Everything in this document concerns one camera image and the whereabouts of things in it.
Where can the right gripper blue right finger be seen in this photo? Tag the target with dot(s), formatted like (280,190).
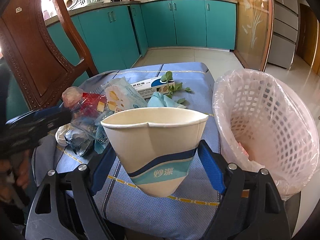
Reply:
(214,166)

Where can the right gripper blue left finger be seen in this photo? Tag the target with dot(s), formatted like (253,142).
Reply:
(100,166)

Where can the white paper cup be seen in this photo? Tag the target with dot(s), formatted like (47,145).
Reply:
(155,145)

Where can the red yellow snack wrapper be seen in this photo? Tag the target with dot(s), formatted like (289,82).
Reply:
(91,105)

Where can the pink plastic bag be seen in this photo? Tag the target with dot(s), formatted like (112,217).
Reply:
(71,96)

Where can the light blue cloth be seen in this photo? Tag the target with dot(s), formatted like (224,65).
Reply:
(160,100)

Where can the white blue medicine box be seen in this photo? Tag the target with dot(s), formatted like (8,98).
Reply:
(146,88)

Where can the teal kitchen cabinets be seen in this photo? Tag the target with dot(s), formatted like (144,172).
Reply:
(118,35)

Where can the person's left hand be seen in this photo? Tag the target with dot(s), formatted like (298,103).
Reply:
(17,174)

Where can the clear crumpled plastic wrapper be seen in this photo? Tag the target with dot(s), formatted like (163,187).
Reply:
(84,134)

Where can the white blue snack packet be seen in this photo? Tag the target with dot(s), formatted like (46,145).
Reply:
(122,96)

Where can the brown wooden chair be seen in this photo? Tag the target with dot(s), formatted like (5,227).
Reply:
(40,69)

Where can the blue grey tablecloth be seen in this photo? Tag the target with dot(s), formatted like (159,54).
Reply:
(189,212)

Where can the white basket with pink liner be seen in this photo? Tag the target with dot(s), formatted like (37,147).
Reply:
(263,123)

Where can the green leafy sprig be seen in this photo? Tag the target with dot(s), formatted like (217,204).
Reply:
(171,87)

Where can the grey refrigerator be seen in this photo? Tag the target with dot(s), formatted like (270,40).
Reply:
(285,32)

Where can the glass sliding door wood frame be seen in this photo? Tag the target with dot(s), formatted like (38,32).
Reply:
(254,32)

